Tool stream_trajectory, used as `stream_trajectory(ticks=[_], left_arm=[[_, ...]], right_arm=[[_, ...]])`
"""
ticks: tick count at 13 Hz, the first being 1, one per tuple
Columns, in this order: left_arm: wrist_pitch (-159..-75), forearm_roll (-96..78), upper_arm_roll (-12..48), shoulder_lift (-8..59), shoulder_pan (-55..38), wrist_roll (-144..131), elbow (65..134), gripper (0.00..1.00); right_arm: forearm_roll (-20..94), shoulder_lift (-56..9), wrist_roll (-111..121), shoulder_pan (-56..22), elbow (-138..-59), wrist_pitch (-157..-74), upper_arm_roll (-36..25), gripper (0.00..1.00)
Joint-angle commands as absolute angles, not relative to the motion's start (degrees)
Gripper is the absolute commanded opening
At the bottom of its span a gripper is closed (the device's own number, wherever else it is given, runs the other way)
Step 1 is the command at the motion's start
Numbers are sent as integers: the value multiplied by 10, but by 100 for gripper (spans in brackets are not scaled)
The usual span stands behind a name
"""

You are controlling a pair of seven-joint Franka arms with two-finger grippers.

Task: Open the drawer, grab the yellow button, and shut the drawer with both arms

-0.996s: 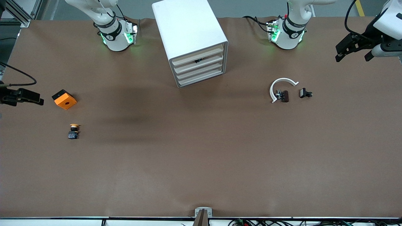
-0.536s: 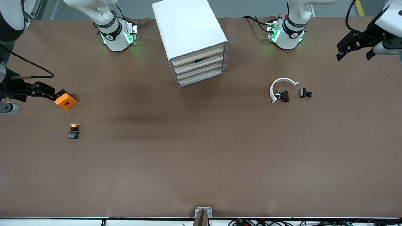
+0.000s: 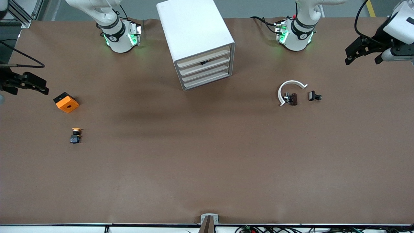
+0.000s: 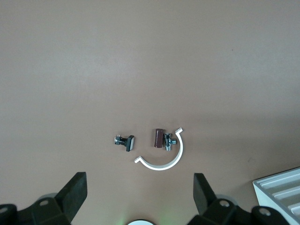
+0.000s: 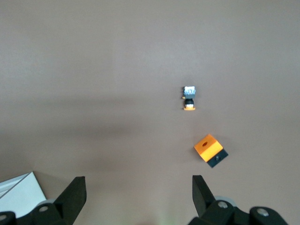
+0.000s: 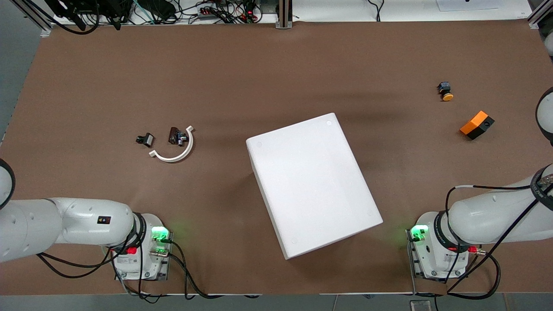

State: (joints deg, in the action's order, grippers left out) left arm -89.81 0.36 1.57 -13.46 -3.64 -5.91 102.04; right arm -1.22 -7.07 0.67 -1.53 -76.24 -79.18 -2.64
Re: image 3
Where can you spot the aluminium frame profile with foot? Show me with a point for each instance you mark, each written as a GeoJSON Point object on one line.
{"type": "Point", "coordinates": [26, 23]}

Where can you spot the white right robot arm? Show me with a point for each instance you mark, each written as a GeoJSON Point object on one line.
{"type": "Point", "coordinates": [118, 38]}

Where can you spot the brown block with metal clip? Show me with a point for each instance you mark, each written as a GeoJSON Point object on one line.
{"type": "Point", "coordinates": [293, 99]}

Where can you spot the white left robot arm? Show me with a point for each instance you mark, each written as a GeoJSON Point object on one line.
{"type": "Point", "coordinates": [296, 35]}

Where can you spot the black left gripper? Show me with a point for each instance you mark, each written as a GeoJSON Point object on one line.
{"type": "Point", "coordinates": [380, 39]}

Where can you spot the yellow and black push button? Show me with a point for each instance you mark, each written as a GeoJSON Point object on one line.
{"type": "Point", "coordinates": [75, 136]}

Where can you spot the orange and black box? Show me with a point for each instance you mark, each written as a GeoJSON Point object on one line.
{"type": "Point", "coordinates": [68, 105]}

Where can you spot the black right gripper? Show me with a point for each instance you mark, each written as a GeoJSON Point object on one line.
{"type": "Point", "coordinates": [7, 79]}

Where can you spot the brown table mat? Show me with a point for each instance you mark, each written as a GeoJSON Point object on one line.
{"type": "Point", "coordinates": [194, 161]}

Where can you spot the small black plastic part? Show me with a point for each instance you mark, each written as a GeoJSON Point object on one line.
{"type": "Point", "coordinates": [313, 95]}

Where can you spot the white drawer cabinet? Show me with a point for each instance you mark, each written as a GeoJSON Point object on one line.
{"type": "Point", "coordinates": [190, 29]}

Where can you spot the grey metal bracket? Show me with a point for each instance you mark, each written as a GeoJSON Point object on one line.
{"type": "Point", "coordinates": [203, 218]}

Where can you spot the white plain cabinet drawer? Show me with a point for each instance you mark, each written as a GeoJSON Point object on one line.
{"type": "Point", "coordinates": [190, 69]}
{"type": "Point", "coordinates": [190, 77]}
{"type": "Point", "coordinates": [190, 84]}

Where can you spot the white table edge rail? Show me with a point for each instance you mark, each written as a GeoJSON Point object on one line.
{"type": "Point", "coordinates": [48, 229]}

